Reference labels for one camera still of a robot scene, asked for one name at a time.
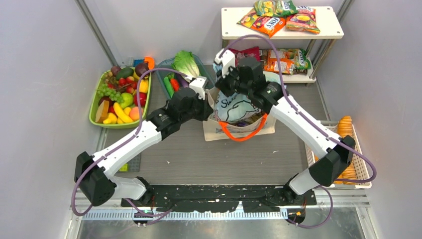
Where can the red apple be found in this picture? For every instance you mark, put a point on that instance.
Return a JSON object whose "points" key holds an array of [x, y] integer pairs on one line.
{"points": [[140, 100]]}

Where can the peach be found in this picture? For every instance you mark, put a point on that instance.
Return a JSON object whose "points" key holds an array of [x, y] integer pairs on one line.
{"points": [[135, 113]]}

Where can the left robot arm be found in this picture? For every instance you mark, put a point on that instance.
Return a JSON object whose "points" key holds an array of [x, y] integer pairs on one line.
{"points": [[95, 174]]}

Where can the orange Fox's snack bag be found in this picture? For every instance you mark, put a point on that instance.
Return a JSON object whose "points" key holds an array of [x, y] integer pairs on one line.
{"points": [[263, 24]]}

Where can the stack of round crackers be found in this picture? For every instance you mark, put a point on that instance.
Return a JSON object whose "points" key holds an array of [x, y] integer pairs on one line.
{"points": [[345, 127]]}

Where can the dark purple fruit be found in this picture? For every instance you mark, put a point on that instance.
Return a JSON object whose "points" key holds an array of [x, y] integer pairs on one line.
{"points": [[140, 69]]}

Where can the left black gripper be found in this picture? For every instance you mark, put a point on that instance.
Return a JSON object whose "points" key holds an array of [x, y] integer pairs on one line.
{"points": [[204, 107]]}

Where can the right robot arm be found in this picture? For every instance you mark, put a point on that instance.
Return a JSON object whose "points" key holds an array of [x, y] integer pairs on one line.
{"points": [[334, 152]]}

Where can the white plastic basket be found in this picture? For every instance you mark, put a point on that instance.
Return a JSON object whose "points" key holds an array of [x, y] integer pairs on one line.
{"points": [[358, 168]]}

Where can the green grapes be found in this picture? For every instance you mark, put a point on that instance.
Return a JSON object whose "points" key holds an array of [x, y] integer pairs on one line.
{"points": [[108, 90]]}

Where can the yellow orange snack bag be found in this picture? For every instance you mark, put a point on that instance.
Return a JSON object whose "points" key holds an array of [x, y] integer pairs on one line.
{"points": [[303, 20]]}

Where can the white two-tier shelf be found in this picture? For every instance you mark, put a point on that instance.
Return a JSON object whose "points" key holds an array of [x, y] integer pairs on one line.
{"points": [[327, 22]]}

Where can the green lettuce head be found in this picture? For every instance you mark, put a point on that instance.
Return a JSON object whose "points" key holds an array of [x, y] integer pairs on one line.
{"points": [[184, 62]]}

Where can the yellow banana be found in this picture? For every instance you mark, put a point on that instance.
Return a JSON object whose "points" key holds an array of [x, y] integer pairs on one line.
{"points": [[125, 118]]}

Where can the green cucumber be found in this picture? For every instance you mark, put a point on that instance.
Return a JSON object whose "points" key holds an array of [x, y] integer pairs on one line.
{"points": [[168, 86]]}

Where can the green apple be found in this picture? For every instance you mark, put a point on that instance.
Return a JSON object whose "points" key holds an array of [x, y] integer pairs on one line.
{"points": [[126, 99]]}

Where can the beige canvas tote bag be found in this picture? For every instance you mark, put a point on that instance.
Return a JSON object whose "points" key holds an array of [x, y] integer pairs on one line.
{"points": [[217, 130]]}

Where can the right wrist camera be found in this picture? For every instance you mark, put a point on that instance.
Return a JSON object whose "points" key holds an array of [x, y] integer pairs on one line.
{"points": [[223, 62]]}

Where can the teal vegetable tray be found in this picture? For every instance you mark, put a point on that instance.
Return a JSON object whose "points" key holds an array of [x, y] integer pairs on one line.
{"points": [[183, 83]]}

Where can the red chili pepper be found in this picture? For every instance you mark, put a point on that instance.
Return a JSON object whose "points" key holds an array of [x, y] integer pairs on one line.
{"points": [[175, 84]]}

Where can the pink Real snack bag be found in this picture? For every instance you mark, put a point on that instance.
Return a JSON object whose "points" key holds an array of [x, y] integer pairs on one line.
{"points": [[249, 52]]}

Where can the avocado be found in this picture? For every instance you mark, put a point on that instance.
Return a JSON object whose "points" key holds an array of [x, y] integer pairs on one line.
{"points": [[124, 73]]}

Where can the orange green snack bag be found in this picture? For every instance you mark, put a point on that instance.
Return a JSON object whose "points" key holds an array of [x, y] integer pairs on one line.
{"points": [[290, 61]]}

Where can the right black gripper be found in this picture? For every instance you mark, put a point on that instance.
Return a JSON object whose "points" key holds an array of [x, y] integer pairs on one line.
{"points": [[225, 85]]}

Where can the light blue plastic bag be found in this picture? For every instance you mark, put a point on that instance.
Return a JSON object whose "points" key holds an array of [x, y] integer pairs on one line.
{"points": [[234, 108]]}

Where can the grey lego baseplate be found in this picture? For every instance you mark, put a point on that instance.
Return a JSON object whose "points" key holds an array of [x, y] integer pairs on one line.
{"points": [[132, 166]]}

